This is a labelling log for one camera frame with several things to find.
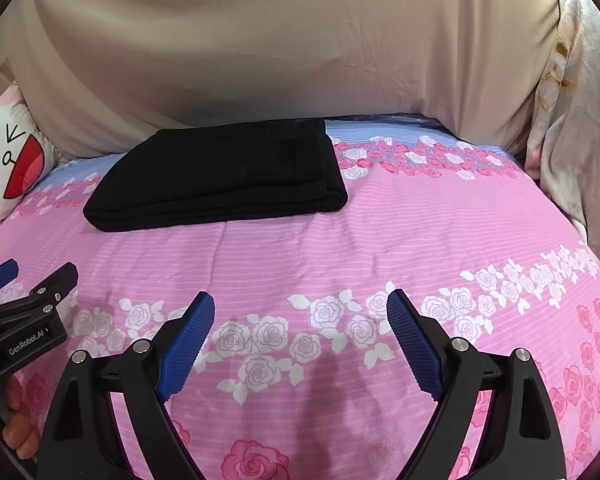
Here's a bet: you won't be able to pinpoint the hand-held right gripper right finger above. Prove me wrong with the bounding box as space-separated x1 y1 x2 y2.
386 289 567 480

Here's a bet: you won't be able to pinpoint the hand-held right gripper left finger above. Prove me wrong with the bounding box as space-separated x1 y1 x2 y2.
36 291 216 480

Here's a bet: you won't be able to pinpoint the black pants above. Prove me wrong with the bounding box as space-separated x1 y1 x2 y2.
82 117 349 233

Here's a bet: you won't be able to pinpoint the person's left hand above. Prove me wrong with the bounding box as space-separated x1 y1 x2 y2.
2 375 43 461

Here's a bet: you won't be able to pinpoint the pink floral bed sheet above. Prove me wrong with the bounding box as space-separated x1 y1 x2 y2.
0 112 600 480

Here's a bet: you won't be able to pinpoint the white cartoon face pillow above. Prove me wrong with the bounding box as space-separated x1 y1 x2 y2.
0 82 56 241

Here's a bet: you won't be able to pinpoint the pale floral quilt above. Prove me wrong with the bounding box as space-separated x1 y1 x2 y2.
522 0 600 266

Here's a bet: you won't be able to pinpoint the beige padded headboard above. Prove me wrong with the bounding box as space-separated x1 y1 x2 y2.
0 0 568 163

